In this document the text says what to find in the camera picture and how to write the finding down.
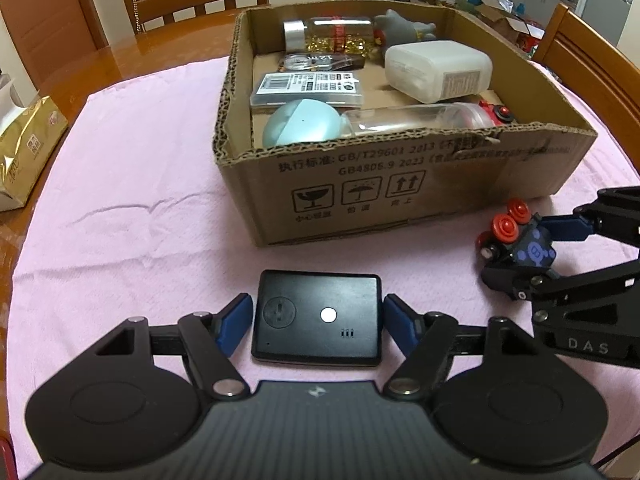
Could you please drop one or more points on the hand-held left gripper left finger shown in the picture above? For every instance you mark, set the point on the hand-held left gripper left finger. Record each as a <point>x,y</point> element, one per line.
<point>235,322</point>

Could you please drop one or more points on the teal round gadget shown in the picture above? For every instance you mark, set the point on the teal round gadget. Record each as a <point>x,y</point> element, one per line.
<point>300,122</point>

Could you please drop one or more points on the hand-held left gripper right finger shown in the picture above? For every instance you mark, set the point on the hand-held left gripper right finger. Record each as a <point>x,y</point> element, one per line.
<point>400,322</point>

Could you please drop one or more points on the clear bottle of gold capsules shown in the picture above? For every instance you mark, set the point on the clear bottle of gold capsules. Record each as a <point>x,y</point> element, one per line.
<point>330,35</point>

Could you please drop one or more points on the white translucent plastic container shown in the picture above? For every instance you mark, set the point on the white translucent plastic container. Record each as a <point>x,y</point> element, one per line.
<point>430,70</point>

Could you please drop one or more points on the blue toy car red wheels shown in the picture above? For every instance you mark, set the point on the blue toy car red wheels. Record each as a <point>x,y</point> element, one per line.
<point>530,245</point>

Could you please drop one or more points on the large cardboard box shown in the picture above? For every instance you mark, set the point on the large cardboard box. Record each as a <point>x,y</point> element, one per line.
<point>400,170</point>

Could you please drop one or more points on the clear case with printed label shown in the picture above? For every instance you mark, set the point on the clear case with printed label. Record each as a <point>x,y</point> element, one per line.
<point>305,89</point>

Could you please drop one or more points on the grey plush toy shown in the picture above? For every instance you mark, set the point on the grey plush toy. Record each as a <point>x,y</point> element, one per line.
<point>400,27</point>

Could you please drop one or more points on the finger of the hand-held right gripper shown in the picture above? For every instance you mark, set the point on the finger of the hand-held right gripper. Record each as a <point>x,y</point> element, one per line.
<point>515,280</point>
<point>565,227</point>

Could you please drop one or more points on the pink tablecloth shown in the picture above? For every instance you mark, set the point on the pink tablecloth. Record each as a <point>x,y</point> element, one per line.
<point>140,210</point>

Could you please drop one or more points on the red toy truck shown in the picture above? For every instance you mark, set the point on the red toy truck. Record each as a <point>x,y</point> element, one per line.
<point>497,112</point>

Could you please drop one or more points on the white bag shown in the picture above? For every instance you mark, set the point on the white bag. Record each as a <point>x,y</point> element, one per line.
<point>10,91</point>

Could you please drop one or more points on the black rectangular device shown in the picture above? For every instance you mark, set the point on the black rectangular device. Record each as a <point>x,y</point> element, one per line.
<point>320,317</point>

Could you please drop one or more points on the small printed carton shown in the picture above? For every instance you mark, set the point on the small printed carton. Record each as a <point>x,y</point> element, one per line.
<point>515,30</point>

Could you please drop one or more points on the wooden door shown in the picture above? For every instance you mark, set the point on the wooden door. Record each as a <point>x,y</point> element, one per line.
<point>45,15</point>

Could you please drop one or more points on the gold foil bag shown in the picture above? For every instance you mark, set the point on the gold foil bag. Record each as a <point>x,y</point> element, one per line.
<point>30,150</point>

